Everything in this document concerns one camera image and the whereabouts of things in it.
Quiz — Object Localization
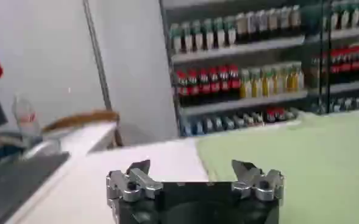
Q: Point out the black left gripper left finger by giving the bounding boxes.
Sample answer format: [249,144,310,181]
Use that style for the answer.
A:
[105,159,164,208]

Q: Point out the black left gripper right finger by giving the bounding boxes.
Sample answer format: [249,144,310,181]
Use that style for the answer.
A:
[230,159,285,204]

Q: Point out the green printed shirt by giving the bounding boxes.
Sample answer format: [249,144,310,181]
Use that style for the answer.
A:
[196,113,359,224]

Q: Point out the white side desk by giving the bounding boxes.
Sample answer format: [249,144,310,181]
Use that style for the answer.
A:
[0,121,118,224]

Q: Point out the wooden curved chair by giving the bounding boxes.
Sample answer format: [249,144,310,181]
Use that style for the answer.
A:
[41,109,124,149]

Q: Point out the silver computer mouse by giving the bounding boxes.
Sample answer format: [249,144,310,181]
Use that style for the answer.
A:
[20,140,63,161]

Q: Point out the dark grey laptop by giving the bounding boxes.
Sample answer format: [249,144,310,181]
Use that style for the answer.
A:
[0,143,71,224]

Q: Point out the clear plastic water bottle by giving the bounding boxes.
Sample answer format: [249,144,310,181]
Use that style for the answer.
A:
[12,94,43,138]

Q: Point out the grey slanted pole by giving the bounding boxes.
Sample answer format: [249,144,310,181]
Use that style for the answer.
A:
[82,0,113,111]

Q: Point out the grey bundle of items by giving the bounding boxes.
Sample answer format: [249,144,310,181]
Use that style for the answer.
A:
[0,129,44,153]

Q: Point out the bottle shelf with glass door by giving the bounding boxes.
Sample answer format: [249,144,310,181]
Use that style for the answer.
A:
[300,0,359,115]

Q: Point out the bottle shelf with dark frame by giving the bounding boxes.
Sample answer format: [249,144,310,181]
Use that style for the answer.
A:
[159,0,308,138]

